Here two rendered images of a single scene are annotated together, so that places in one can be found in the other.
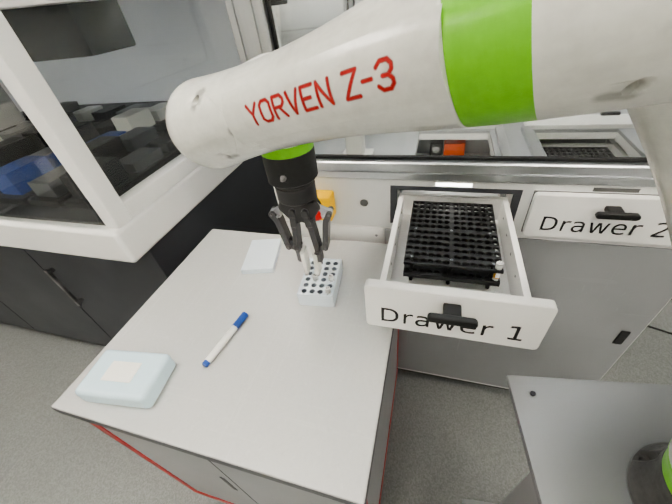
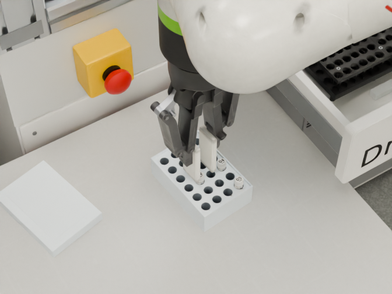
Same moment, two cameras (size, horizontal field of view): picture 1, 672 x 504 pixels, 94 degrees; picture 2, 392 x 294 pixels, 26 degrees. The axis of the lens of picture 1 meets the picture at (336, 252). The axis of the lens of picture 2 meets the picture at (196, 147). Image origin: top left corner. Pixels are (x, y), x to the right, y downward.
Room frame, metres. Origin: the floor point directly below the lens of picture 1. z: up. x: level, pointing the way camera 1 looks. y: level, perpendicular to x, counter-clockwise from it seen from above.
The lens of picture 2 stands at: (0.13, 0.60, 1.75)
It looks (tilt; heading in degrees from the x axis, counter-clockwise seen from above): 52 degrees down; 307
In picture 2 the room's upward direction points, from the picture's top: straight up
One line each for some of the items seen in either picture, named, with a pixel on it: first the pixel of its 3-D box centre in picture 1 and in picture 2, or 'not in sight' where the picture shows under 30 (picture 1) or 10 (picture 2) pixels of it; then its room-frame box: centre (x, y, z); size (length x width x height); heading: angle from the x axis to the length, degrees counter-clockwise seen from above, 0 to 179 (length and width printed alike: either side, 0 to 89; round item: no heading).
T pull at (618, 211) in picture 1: (615, 212); not in sight; (0.49, -0.58, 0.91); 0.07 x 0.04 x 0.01; 69
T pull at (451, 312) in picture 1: (452, 314); not in sight; (0.30, -0.17, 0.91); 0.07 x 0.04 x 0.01; 69
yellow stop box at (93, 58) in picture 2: (320, 205); (104, 64); (0.73, 0.02, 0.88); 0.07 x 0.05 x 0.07; 69
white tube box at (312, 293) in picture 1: (321, 281); (200, 179); (0.54, 0.05, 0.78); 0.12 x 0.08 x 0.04; 165
